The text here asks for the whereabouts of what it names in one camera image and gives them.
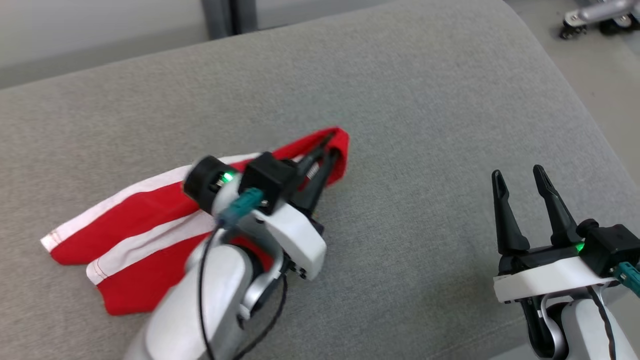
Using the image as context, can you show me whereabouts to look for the teal cable connector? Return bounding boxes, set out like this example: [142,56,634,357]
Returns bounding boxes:
[613,262,640,297]
[216,188,265,230]

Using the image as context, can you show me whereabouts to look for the grey fabric sofa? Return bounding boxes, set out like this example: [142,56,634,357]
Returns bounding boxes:
[0,0,640,360]

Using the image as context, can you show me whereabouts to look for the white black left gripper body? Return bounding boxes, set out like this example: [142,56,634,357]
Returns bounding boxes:
[248,187,328,282]

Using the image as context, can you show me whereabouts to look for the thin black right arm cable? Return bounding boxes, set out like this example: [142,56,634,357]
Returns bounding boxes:
[586,286,621,360]

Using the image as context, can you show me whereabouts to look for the teal left cable connector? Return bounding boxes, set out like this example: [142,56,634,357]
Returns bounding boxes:
[216,188,265,230]

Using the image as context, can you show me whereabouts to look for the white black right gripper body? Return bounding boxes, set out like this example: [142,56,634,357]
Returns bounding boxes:
[493,242,623,304]

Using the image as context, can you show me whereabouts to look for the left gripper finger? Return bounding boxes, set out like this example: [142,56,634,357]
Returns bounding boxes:
[296,131,337,177]
[292,149,345,213]

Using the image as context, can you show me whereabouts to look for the red shorts with white stripes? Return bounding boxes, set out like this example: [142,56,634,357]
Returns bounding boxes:
[40,126,351,317]

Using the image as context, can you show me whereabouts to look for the grey vertical post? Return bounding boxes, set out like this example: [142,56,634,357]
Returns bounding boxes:
[200,0,259,41]

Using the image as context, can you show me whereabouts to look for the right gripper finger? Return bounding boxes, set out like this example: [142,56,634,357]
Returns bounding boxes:
[533,164,581,247]
[491,169,531,256]

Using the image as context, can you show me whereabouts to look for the grey wheeled base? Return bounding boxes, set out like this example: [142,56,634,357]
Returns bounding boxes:
[558,0,640,41]

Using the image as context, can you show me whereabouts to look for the teal right cable connector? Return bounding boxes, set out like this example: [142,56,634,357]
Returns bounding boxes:
[613,262,640,297]

